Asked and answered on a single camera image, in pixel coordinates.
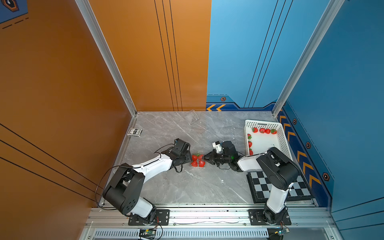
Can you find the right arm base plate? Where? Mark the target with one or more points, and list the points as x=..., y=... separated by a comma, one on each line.
x=260, y=217

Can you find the left green circuit board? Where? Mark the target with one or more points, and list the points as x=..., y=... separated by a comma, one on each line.
x=147, y=234

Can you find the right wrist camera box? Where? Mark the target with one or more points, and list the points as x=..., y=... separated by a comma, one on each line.
x=218, y=147

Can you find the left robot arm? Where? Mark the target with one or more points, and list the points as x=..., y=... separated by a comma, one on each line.
x=124, y=189

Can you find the right green circuit board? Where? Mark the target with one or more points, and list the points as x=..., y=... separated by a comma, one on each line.
x=282, y=232

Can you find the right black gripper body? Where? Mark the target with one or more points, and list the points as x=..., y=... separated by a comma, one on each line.
x=217, y=158

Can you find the clear clamshell near wall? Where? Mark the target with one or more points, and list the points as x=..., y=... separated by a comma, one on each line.
x=192, y=117

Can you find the right aluminium corner post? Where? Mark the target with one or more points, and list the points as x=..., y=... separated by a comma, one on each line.
x=307, y=24

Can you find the aluminium front rail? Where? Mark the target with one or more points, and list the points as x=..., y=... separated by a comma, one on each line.
x=241, y=216

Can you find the black white checkerboard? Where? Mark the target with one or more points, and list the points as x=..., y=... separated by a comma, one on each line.
x=261, y=186

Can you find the white perforated plastic basket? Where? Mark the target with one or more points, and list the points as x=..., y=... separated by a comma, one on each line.
x=262, y=142

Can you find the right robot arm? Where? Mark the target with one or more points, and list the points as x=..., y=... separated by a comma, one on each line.
x=280, y=170

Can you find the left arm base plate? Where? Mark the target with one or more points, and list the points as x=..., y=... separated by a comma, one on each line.
x=160, y=216

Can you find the aluminium corner post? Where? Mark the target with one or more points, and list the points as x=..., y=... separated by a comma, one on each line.
x=101, y=42
x=307, y=24

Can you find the left aluminium corner post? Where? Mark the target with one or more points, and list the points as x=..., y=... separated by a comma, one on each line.
x=101, y=42

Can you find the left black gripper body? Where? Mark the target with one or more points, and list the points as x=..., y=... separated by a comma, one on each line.
x=186, y=158

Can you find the clear plastic clamshell container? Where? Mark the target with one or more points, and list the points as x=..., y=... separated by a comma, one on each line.
x=200, y=157

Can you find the green circuit board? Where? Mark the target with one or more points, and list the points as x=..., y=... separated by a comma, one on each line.
x=282, y=232
x=147, y=234

